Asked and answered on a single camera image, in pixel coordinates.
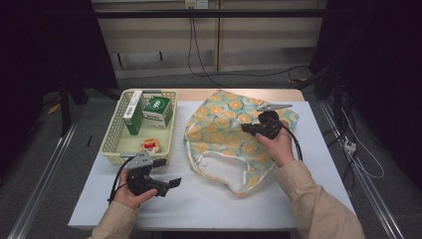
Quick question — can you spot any white power strip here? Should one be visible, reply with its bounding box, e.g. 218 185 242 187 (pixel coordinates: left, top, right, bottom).
343 139 357 154

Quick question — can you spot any white table cover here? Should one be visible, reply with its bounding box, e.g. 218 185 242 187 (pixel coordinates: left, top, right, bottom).
68 100 362 232

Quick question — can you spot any hand-held gripper cable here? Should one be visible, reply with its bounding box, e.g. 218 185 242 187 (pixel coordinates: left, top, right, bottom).
106 155 134 205
268 116 305 163

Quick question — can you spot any round snack packet red label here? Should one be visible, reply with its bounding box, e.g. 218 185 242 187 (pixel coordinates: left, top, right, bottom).
138 137 162 154

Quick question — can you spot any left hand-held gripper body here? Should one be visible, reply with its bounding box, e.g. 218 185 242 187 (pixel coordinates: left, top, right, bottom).
123 150 171 198

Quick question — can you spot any metal floor rail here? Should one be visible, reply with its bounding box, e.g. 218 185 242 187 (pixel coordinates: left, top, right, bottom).
6 120 82 239
317 101 406 239

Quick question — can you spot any orange print cloth bag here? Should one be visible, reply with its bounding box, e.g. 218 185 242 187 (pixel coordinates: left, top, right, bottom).
183 89 301 198

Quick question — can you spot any right hand-held gripper cable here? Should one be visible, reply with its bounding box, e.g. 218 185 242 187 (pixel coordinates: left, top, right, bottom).
268 116 305 163

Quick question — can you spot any black metal stand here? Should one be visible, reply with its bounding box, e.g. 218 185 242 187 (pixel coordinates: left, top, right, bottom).
329 71 344 133
58 74 74 137

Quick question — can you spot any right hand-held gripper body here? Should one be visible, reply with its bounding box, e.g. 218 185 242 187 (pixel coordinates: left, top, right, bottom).
256 103 294 140

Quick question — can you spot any black power cable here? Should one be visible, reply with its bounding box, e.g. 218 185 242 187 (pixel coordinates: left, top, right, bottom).
187 16 312 79
190 16 231 89

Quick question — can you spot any black metal bar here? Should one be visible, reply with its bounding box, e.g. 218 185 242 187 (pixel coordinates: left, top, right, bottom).
94 9 326 19

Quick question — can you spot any left hand-held gripper cable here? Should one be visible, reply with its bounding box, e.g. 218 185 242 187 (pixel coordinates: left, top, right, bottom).
106 155 134 205

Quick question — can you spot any wooden table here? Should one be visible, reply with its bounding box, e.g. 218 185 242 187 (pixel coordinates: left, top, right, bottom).
127 88 306 103

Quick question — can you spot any beige cabinet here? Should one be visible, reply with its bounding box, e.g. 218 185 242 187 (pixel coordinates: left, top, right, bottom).
91 0 328 81

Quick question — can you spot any person's right hand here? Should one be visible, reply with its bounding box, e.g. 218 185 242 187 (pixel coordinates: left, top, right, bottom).
255 127 297 168

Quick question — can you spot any person's left hand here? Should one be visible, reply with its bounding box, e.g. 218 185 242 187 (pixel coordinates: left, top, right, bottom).
112 168 159 210

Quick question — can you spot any square green box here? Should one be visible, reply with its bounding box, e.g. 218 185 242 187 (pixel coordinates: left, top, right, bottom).
142 95 175 129

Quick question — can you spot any white cable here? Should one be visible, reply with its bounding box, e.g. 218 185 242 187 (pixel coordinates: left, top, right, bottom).
340 108 386 180

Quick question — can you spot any white wall socket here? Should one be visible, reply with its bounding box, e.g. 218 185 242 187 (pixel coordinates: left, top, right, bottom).
184 0 210 10

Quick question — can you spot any tall green white box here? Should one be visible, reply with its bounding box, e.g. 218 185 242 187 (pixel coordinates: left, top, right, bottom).
122 90 147 136

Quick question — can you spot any pale green plastic basket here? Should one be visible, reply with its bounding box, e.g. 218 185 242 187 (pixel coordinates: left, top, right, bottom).
100 89 178 167

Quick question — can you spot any dark curtain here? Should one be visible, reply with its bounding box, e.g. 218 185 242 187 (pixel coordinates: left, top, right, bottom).
309 0 422 192
0 0 119 178

